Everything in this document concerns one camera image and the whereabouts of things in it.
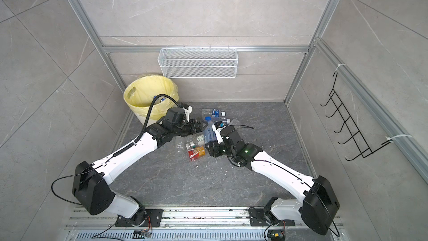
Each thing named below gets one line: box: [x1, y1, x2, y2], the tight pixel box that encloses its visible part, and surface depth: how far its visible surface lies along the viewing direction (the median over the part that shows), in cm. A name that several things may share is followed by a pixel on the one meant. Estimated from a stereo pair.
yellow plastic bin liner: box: [123, 74, 180, 120], surface depth 95 cm
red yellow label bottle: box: [187, 146, 206, 162], surface depth 91 cm
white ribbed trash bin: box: [123, 74, 180, 127], surface depth 95 cm
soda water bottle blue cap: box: [203, 116, 218, 145], surface depth 78 cm
